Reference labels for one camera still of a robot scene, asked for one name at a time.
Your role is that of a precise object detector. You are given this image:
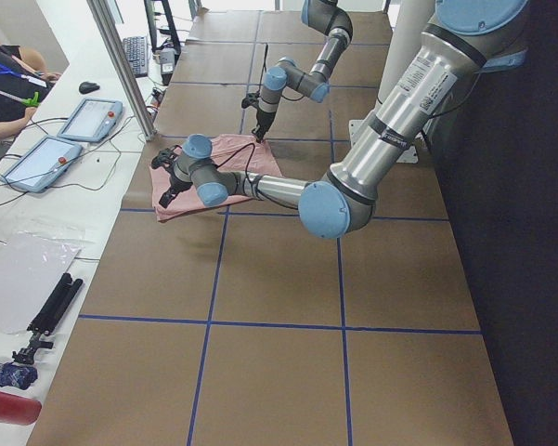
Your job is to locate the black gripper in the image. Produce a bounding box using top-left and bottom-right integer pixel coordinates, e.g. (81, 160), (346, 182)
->
(159, 161), (193, 208)
(253, 109), (274, 142)

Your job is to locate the red bottle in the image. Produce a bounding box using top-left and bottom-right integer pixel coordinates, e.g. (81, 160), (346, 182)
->
(0, 391), (42, 426)

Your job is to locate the near teach pendant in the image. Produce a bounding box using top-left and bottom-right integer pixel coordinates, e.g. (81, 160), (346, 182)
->
(0, 136), (83, 193)

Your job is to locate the black keyboard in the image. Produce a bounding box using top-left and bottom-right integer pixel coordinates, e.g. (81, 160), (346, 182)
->
(122, 36), (149, 78)

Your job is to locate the teach pendant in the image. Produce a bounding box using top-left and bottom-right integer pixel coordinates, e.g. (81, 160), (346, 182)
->
(58, 98), (123, 143)
(0, 136), (83, 193)

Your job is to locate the aluminium frame post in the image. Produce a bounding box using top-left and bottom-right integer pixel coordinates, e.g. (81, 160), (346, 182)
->
(86, 0), (156, 141)

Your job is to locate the black tripod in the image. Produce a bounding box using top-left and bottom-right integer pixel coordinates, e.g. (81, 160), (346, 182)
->
(12, 272), (84, 365)

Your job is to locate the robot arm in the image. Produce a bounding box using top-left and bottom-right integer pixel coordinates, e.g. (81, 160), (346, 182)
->
(151, 1), (529, 239)
(241, 1), (353, 142)

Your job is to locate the blue folded umbrella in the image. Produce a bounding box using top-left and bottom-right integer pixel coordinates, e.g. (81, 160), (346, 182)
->
(0, 362), (38, 390)

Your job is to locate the far teach pendant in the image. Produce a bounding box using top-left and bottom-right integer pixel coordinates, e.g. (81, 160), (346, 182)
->
(58, 98), (123, 143)

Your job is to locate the white plastic sheet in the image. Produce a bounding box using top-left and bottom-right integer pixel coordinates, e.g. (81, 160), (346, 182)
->
(0, 232), (81, 334)

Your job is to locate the person in black shirt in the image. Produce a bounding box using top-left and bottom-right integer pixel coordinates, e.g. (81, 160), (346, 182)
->
(0, 44), (60, 140)

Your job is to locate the black computer mouse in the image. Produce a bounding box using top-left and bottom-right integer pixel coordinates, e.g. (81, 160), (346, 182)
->
(78, 81), (100, 95)

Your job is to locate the pink Snoopy t-shirt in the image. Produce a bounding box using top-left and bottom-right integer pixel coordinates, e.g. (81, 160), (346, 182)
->
(150, 134), (282, 221)

